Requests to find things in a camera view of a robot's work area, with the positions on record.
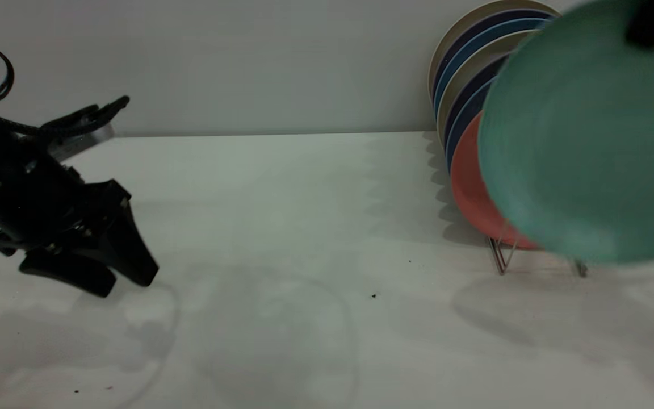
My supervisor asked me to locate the pink round plate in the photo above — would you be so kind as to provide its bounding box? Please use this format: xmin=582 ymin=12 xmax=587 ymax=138
xmin=450 ymin=111 xmax=541 ymax=251

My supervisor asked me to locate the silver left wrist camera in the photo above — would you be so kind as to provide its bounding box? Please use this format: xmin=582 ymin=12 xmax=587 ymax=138
xmin=49 ymin=122 xmax=115 ymax=163

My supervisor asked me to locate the metal wire plate rack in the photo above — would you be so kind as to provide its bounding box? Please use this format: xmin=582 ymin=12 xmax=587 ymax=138
xmin=489 ymin=224 xmax=589 ymax=278

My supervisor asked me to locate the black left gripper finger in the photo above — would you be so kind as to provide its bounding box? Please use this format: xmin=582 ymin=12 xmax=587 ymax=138
xmin=102 ymin=203 xmax=160 ymax=287
xmin=19 ymin=248 xmax=117 ymax=298

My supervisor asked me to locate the beige round plate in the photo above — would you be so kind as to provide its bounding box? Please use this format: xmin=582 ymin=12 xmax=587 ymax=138
xmin=437 ymin=30 xmax=538 ymax=143
xmin=427 ymin=0 xmax=560 ymax=106

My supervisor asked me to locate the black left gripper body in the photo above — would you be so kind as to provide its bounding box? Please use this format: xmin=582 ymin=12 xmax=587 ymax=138
xmin=0 ymin=122 xmax=133 ymax=257

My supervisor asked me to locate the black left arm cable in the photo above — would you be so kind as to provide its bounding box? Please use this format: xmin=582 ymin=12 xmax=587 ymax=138
xmin=0 ymin=44 xmax=131 ymax=137

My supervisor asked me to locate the green round plate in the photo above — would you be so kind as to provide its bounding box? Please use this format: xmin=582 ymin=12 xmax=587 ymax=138
xmin=477 ymin=0 xmax=654 ymax=267

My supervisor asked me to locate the dark purple round plate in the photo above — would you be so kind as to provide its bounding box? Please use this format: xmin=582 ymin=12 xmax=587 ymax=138
xmin=432 ymin=9 xmax=557 ymax=106
xmin=443 ymin=54 xmax=509 ymax=151

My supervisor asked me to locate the blue round plate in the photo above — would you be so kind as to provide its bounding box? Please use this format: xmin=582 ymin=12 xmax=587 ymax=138
xmin=446 ymin=77 xmax=498 ymax=171
xmin=434 ymin=19 xmax=549 ymax=117

